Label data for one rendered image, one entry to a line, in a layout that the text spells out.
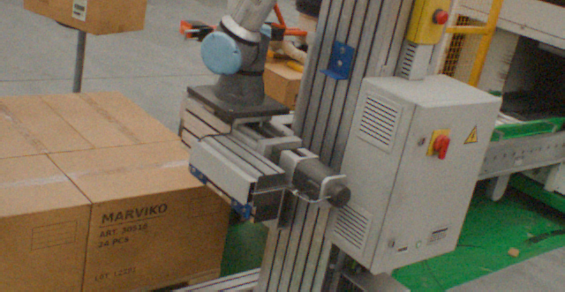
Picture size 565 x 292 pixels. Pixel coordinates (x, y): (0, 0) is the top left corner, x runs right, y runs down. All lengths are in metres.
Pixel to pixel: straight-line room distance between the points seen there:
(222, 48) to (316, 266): 0.71
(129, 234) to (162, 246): 0.17
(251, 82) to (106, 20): 2.22
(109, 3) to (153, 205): 1.82
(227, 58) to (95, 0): 2.31
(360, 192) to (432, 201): 0.19
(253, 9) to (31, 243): 1.08
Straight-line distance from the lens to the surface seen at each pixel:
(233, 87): 1.97
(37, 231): 2.36
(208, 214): 2.69
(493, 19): 4.69
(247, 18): 1.80
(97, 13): 4.05
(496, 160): 3.80
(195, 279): 2.83
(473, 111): 1.84
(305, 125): 2.01
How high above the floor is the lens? 1.67
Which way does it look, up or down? 20 degrees down
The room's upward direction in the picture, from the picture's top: 12 degrees clockwise
